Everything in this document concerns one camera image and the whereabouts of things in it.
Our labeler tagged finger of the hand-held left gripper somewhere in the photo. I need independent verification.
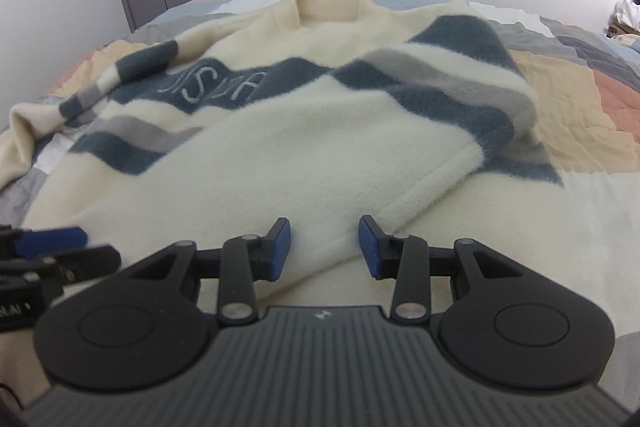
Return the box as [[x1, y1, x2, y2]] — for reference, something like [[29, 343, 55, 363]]
[[14, 227, 89, 258], [50, 245, 122, 283]]

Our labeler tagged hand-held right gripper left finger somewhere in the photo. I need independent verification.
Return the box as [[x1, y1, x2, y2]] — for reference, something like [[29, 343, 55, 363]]
[[128, 217, 293, 327]]

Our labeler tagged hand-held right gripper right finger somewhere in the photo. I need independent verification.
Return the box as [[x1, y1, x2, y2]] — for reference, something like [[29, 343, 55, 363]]
[[358, 214, 502, 323]]

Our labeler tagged cream blue striped fleece sweater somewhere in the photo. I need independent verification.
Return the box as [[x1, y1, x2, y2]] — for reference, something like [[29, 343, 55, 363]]
[[0, 0, 567, 305]]

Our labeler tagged pile of crumpled clothes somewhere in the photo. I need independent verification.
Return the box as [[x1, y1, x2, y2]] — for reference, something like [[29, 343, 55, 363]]
[[604, 0, 640, 54]]

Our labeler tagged pastel patchwork quilt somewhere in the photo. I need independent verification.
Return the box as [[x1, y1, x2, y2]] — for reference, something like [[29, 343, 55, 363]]
[[0, 0, 640, 413]]

